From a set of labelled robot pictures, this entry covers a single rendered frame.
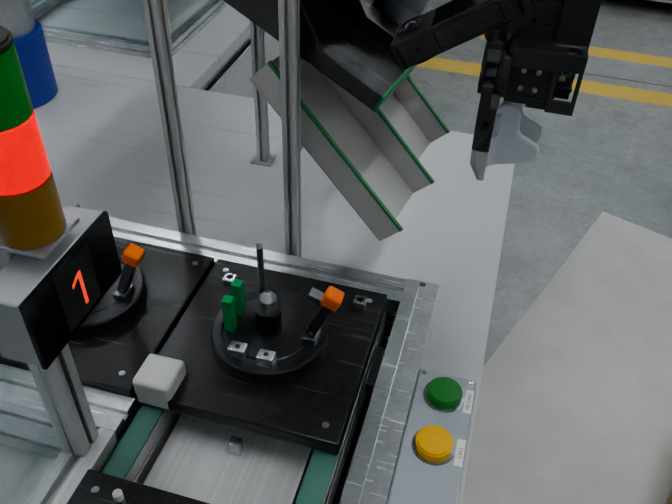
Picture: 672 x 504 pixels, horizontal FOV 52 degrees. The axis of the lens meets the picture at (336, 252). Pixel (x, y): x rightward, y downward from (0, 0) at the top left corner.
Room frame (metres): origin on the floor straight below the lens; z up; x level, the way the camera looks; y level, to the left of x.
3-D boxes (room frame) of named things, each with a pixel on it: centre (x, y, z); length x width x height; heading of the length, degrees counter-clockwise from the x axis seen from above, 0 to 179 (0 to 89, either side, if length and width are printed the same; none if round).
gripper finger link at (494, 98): (0.54, -0.13, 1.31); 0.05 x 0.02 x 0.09; 165
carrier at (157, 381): (0.57, 0.08, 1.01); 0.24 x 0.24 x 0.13; 76
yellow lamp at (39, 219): (0.41, 0.24, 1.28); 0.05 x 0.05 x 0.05
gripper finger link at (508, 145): (0.55, -0.15, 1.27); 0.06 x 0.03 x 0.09; 75
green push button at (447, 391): (0.50, -0.13, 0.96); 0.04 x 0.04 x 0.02
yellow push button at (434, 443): (0.43, -0.11, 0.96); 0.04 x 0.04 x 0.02
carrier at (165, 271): (0.63, 0.31, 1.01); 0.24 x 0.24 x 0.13; 76
